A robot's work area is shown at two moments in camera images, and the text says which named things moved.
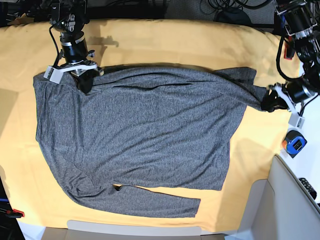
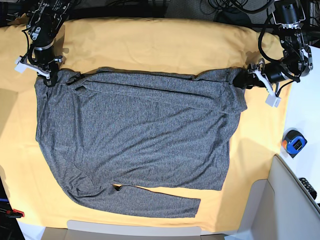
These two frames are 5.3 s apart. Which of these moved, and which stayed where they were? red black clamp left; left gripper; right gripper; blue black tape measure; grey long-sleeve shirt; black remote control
Moved: right gripper; left gripper
Stayed: grey long-sleeve shirt; blue black tape measure; red black clamp left; black remote control
